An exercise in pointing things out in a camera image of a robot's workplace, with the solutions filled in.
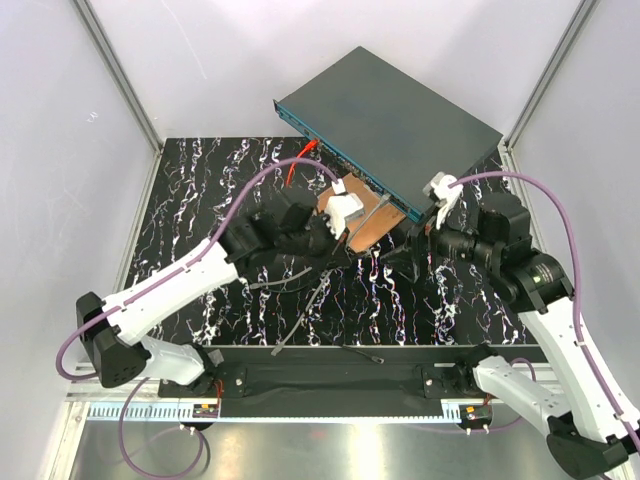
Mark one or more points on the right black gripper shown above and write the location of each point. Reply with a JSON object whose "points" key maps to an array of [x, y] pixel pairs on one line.
{"points": [[406, 260]]}

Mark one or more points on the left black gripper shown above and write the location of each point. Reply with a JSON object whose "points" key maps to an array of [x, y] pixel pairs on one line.
{"points": [[335, 254]]}

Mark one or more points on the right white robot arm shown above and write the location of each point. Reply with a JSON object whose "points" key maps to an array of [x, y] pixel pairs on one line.
{"points": [[588, 426]]}

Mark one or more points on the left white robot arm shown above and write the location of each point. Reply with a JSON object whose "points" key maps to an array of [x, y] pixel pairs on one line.
{"points": [[115, 329]]}

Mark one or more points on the brown wooden board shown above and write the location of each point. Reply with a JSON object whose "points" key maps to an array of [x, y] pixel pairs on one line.
{"points": [[380, 215]]}

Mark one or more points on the black marble pattern mat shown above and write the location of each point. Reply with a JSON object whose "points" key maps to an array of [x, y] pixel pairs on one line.
{"points": [[365, 303]]}

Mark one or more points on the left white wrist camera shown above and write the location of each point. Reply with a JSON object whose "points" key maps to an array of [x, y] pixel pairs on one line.
{"points": [[341, 208]]}

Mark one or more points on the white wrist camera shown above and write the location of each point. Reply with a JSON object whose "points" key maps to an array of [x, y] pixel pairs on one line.
{"points": [[341, 208], [441, 190]]}

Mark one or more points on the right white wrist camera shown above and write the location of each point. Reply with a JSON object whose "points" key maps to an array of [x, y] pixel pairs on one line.
{"points": [[441, 190]]}

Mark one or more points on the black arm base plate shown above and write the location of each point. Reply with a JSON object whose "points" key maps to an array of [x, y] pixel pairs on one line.
{"points": [[245, 372]]}

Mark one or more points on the dark teal network switch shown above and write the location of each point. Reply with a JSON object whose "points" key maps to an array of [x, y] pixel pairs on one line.
{"points": [[395, 132]]}

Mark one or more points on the white slotted cable duct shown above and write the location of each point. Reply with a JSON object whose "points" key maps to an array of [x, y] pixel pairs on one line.
{"points": [[229, 411]]}

